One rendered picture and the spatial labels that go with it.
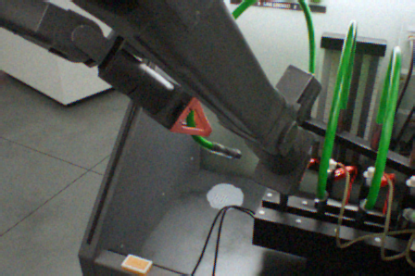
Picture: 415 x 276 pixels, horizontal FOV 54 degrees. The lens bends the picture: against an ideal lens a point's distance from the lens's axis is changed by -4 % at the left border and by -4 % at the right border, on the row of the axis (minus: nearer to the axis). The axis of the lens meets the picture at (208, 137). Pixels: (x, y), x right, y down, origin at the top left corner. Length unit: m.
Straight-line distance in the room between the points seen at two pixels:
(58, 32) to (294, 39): 0.61
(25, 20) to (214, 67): 0.38
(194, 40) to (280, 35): 0.81
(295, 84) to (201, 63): 0.31
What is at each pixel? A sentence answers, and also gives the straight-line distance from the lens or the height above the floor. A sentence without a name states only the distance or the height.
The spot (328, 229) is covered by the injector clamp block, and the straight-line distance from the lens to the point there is 0.89.
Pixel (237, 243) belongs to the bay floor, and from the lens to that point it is 1.05.
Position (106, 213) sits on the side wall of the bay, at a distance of 0.87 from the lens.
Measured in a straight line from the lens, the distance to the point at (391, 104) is 0.67.
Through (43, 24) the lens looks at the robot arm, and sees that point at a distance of 0.61.
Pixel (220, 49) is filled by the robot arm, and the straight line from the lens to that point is 0.28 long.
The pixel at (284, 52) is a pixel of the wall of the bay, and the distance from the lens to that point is 1.06.
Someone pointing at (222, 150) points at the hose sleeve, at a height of 1.15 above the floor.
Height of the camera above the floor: 1.56
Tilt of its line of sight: 30 degrees down
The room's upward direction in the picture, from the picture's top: straight up
